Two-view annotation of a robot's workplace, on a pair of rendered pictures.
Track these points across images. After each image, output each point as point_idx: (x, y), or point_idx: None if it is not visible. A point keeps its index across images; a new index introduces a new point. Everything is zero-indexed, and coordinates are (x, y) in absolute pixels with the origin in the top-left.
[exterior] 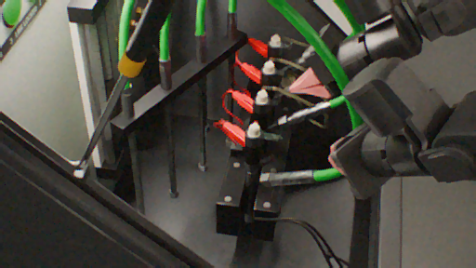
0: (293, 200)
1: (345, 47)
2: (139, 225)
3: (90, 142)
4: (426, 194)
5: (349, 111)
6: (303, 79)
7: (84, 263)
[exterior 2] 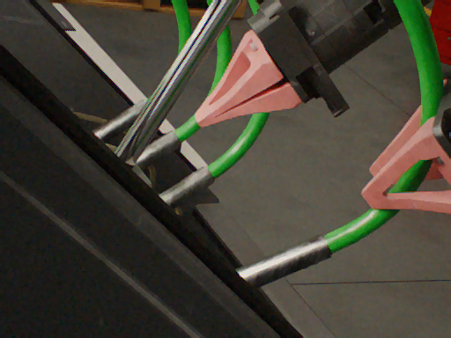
0: None
1: (321, 3)
2: (277, 312)
3: (194, 54)
4: None
5: None
6: (243, 83)
7: None
